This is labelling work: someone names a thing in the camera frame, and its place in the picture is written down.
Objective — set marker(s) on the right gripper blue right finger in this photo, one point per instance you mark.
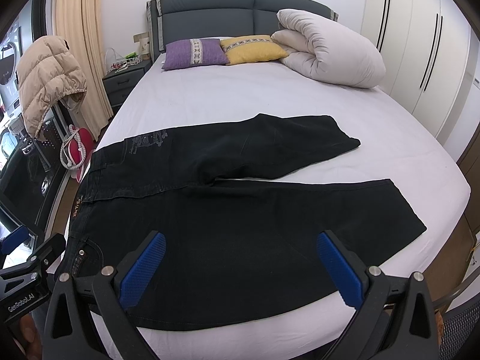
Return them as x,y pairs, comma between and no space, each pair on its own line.
345,269

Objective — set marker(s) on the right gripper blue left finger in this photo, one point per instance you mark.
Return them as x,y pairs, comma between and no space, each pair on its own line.
136,270

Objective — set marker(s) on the black denim pants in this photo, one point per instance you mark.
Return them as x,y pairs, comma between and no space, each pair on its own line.
241,244

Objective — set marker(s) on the person's left hand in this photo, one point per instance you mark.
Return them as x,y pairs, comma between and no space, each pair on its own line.
31,338

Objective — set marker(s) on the black mesh chair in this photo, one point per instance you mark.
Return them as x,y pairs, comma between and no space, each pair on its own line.
460,337

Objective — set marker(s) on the red and white bag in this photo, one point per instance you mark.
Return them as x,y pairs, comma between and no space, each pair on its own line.
76,151

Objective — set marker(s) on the dark grey nightstand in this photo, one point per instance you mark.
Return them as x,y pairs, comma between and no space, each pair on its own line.
118,85

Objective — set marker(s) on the items on nightstand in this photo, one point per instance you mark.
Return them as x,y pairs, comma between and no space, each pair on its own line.
115,62

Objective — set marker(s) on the beige puffer jacket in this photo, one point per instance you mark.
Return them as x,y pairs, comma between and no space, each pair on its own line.
48,73

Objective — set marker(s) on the purple patterned pillow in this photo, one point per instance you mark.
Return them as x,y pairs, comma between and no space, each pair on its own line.
194,52

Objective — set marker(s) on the folded white duvet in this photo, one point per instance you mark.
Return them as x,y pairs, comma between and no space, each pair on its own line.
324,50

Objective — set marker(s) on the yellow patterned pillow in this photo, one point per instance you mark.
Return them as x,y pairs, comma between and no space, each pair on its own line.
252,49

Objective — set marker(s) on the dark grey padded headboard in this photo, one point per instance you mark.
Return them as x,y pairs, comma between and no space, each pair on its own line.
173,20

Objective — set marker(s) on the beige curtain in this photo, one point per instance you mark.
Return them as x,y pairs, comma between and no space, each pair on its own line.
78,21

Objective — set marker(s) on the white wardrobe with black handles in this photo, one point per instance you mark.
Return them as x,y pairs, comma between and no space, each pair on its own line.
430,55

